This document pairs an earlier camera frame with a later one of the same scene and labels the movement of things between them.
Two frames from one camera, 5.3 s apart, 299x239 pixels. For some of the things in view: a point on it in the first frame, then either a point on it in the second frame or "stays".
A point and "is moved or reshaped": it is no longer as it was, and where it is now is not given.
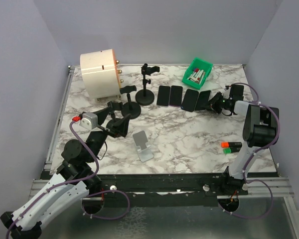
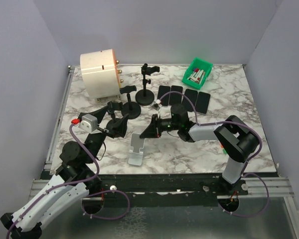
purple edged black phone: x=176 y=95 stays
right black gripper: x=213 y=103 -> x=152 y=131
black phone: x=203 y=100 is moved or reshaped
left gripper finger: x=121 y=126 stays
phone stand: x=115 y=106 stays
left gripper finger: x=101 y=114 stays
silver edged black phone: x=163 y=96 stays
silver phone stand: x=145 y=152 -> x=135 y=157
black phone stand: x=130 y=108 stays
